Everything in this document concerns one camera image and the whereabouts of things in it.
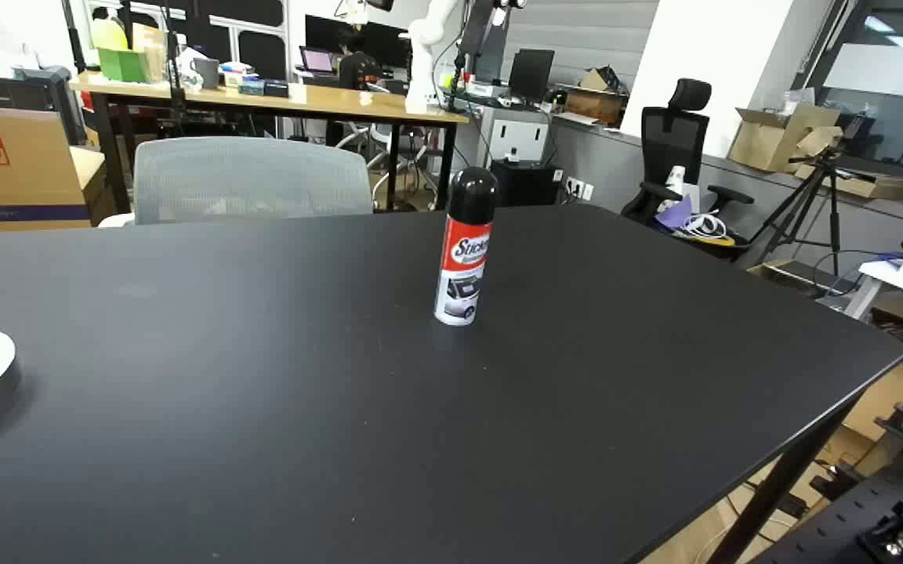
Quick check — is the grey mesh office chair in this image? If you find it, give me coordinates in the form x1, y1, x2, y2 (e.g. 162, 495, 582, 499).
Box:
131, 134, 378, 228

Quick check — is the black perforated board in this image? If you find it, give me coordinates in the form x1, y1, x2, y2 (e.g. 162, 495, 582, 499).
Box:
752, 403, 903, 564

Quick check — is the white metal cabinet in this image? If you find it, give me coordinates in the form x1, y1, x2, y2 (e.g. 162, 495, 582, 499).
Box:
479, 101, 555, 168

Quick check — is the flat cardboard box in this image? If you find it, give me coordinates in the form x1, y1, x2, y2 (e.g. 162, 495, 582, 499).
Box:
790, 159, 903, 203

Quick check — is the open cardboard box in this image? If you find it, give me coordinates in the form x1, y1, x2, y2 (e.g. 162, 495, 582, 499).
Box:
723, 101, 847, 177

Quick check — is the green box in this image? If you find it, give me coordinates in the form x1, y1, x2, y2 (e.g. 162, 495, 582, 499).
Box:
95, 43, 155, 88

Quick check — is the red white spray can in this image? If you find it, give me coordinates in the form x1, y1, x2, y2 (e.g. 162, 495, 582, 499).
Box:
434, 214, 497, 329

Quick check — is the black computer monitor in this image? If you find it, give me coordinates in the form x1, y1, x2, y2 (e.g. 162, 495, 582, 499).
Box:
505, 47, 559, 106

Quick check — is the black spray can lid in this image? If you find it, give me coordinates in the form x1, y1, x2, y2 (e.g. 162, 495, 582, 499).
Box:
445, 162, 503, 228

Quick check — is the cardboard box with red label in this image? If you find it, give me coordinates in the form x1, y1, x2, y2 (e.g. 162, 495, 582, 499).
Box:
0, 103, 110, 235

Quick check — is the small brown cardboard box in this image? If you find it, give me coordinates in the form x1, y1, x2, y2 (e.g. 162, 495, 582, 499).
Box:
559, 65, 629, 132

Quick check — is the black office chair with headrest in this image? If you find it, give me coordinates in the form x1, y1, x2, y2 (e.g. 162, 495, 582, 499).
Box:
617, 77, 759, 251

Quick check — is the black table leg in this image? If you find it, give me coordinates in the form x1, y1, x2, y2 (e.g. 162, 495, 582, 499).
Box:
706, 407, 844, 564

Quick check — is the black camera tripod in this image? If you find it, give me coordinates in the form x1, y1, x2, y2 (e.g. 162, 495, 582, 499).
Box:
746, 144, 852, 283

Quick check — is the long wooden desk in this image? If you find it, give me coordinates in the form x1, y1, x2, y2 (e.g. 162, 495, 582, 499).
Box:
78, 73, 473, 220

